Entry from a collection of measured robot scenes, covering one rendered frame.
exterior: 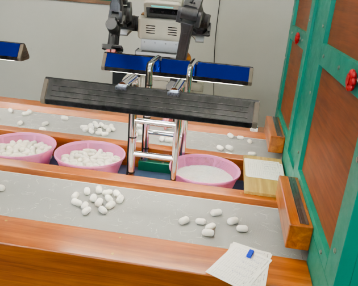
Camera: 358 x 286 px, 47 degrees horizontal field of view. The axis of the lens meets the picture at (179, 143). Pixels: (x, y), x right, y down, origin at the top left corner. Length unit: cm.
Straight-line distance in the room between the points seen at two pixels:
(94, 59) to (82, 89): 278
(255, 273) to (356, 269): 25
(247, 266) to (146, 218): 35
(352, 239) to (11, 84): 382
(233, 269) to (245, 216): 31
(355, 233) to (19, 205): 93
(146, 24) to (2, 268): 163
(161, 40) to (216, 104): 132
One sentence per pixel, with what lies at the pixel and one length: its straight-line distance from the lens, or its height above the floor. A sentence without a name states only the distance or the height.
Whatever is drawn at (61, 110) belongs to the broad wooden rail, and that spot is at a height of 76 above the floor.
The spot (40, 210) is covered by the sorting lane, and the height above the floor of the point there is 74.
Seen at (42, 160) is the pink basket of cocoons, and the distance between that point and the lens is 165.
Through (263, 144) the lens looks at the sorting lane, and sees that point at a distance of 195.
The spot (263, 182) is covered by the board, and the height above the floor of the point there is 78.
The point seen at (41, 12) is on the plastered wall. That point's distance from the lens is 410.
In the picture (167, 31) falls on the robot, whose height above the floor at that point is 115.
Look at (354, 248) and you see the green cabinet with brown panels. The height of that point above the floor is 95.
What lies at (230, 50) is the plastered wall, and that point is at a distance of 384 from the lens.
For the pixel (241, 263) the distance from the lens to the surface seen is 106.
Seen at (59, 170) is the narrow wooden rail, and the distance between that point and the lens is 148.
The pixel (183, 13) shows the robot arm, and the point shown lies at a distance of 193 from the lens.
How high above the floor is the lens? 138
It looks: 20 degrees down
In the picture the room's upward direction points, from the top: 5 degrees clockwise
